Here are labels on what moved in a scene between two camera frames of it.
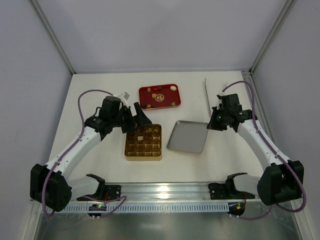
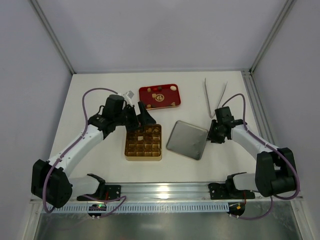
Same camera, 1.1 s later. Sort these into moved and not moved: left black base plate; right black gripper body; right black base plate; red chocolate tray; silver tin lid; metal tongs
Moved: right black gripper body; silver tin lid
Not moved: metal tongs; right black base plate; red chocolate tray; left black base plate
